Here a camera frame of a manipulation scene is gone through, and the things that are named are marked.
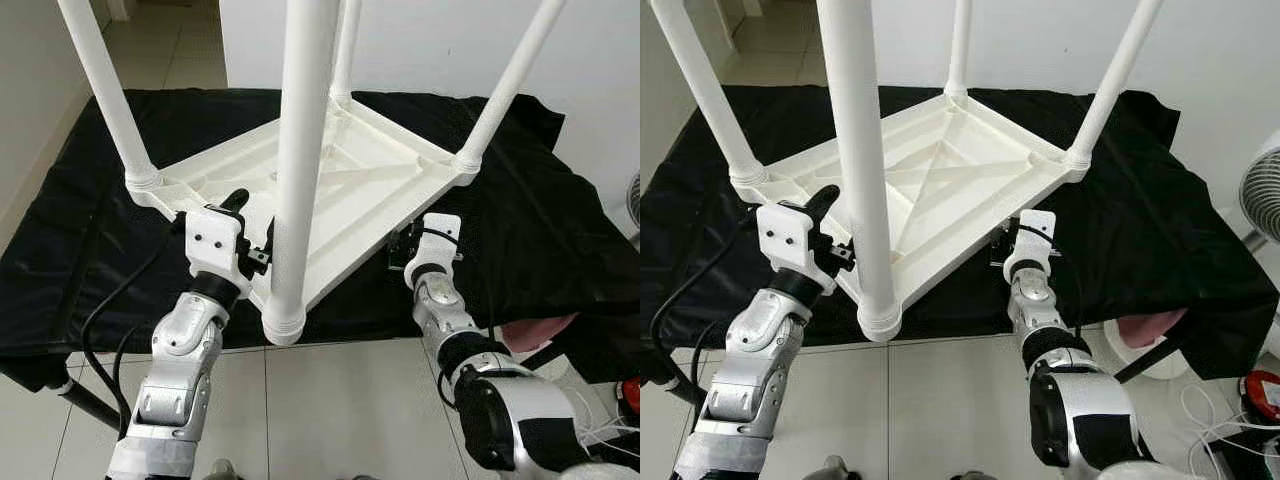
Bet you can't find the white plastic table leg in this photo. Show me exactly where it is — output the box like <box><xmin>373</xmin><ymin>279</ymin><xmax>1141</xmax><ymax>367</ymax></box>
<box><xmin>57</xmin><ymin>0</ymin><xmax>161</xmax><ymax>191</ymax></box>
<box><xmin>453</xmin><ymin>0</ymin><xmax>569</xmax><ymax>176</ymax></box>
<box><xmin>330</xmin><ymin>0</ymin><xmax>363</xmax><ymax>101</ymax></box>
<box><xmin>945</xmin><ymin>0</ymin><xmax>974</xmax><ymax>99</ymax></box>
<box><xmin>818</xmin><ymin>0</ymin><xmax>903</xmax><ymax>343</ymax></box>
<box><xmin>1063</xmin><ymin>0</ymin><xmax>1166</xmax><ymax>171</ymax></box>
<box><xmin>650</xmin><ymin>0</ymin><xmax>769</xmax><ymax>186</ymax></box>
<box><xmin>262</xmin><ymin>0</ymin><xmax>343</xmax><ymax>346</ymax></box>

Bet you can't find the black table cloth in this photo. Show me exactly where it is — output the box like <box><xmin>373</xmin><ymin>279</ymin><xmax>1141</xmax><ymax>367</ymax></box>
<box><xmin>0</xmin><ymin>88</ymin><xmax>641</xmax><ymax>391</ymax></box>
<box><xmin>640</xmin><ymin>85</ymin><xmax>1280</xmax><ymax>381</ymax></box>

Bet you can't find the pink stool seat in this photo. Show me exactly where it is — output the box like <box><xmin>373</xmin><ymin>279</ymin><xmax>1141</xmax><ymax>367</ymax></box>
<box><xmin>1115</xmin><ymin>308</ymin><xmax>1191</xmax><ymax>349</ymax></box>
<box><xmin>500</xmin><ymin>313</ymin><xmax>581</xmax><ymax>353</ymax></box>

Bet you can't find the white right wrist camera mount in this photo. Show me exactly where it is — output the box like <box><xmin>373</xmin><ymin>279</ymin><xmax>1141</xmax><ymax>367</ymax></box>
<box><xmin>405</xmin><ymin>213</ymin><xmax>463</xmax><ymax>291</ymax></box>
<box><xmin>1003</xmin><ymin>210</ymin><xmax>1058</xmax><ymax>286</ymax></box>

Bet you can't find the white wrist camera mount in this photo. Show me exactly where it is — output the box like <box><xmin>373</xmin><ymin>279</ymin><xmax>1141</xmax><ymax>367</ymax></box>
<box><xmin>183</xmin><ymin>205</ymin><xmax>251</xmax><ymax>301</ymax></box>
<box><xmin>405</xmin><ymin>213</ymin><xmax>463</xmax><ymax>291</ymax></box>
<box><xmin>757</xmin><ymin>200</ymin><xmax>826</xmax><ymax>296</ymax></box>
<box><xmin>1003</xmin><ymin>210</ymin><xmax>1058</xmax><ymax>286</ymax></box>

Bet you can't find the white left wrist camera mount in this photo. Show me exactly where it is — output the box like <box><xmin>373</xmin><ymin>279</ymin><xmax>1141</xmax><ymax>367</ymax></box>
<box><xmin>183</xmin><ymin>205</ymin><xmax>251</xmax><ymax>301</ymax></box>
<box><xmin>757</xmin><ymin>200</ymin><xmax>826</xmax><ymax>296</ymax></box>

